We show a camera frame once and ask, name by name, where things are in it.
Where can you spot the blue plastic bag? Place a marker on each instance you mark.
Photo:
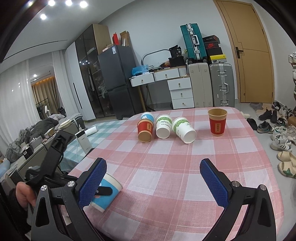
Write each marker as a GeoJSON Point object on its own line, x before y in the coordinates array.
{"type": "Point", "coordinates": [139, 70]}

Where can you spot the teal checkered tablecloth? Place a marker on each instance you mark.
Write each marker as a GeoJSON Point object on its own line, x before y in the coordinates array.
{"type": "Point", "coordinates": [74, 152]}

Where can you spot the white green cup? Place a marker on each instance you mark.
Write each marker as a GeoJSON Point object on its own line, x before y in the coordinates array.
{"type": "Point", "coordinates": [183, 129]}
{"type": "Point", "coordinates": [163, 126]}

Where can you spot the person left hand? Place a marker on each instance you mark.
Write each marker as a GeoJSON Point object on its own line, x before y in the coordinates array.
{"type": "Point", "coordinates": [25, 195]}

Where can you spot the red paper cup lying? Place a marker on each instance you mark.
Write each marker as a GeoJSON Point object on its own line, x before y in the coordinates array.
{"type": "Point", "coordinates": [144, 130]}

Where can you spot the white green cup right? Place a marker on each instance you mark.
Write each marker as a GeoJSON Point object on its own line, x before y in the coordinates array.
{"type": "Point", "coordinates": [183, 129]}

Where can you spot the beige suitcase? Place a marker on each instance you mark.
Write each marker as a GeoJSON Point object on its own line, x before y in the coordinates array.
{"type": "Point", "coordinates": [201, 85]}

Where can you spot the white drawer cabinet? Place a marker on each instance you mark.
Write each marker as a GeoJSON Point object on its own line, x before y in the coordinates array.
{"type": "Point", "coordinates": [181, 93]}

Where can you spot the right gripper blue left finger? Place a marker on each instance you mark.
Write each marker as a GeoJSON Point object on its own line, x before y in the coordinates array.
{"type": "Point", "coordinates": [59, 213]}

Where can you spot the beige slipper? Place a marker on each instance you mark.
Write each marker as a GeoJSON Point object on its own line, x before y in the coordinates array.
{"type": "Point", "coordinates": [285, 156]}

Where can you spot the white desk with drawers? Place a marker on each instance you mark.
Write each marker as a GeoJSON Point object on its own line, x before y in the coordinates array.
{"type": "Point", "coordinates": [156, 88]}

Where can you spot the white paper roll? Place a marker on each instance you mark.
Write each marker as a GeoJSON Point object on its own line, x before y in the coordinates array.
{"type": "Point", "coordinates": [91, 131]}

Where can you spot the blue bunny cup lying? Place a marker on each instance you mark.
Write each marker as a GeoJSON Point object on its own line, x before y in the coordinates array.
{"type": "Point", "coordinates": [147, 116]}

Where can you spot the white power bank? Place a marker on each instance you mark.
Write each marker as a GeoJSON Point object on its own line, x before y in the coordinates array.
{"type": "Point", "coordinates": [84, 141]}

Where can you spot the pink checkered tablecloth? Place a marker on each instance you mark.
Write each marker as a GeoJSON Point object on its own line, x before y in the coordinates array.
{"type": "Point", "coordinates": [164, 196]}

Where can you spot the stacked shoe boxes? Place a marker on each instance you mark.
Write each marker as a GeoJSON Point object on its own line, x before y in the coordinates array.
{"type": "Point", "coordinates": [213, 50]}

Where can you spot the teal suitcase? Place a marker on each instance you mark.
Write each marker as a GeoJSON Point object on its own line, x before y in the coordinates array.
{"type": "Point", "coordinates": [194, 42]}

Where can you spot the black refrigerator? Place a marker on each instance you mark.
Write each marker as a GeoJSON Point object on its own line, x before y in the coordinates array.
{"type": "Point", "coordinates": [116, 65]}

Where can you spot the dark glass wardrobe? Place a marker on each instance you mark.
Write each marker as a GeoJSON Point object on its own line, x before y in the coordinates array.
{"type": "Point", "coordinates": [88, 47]}

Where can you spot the red paper cup upright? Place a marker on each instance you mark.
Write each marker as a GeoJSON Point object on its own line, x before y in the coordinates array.
{"type": "Point", "coordinates": [217, 119]}

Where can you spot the silver suitcase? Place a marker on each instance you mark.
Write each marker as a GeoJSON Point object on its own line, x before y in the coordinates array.
{"type": "Point", "coordinates": [222, 80]}

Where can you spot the white green cup left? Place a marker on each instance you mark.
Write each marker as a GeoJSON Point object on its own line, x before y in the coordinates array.
{"type": "Point", "coordinates": [163, 126]}

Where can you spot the blue bunny paper cup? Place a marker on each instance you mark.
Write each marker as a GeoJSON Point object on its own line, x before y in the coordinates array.
{"type": "Point", "coordinates": [108, 189]}

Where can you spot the white green sneaker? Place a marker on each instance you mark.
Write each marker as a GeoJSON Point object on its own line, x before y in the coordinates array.
{"type": "Point", "coordinates": [281, 143]}

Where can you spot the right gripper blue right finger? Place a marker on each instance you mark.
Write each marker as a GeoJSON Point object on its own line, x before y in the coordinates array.
{"type": "Point", "coordinates": [258, 222]}

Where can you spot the wooden door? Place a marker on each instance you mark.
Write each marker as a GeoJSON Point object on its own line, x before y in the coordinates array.
{"type": "Point", "coordinates": [251, 51]}

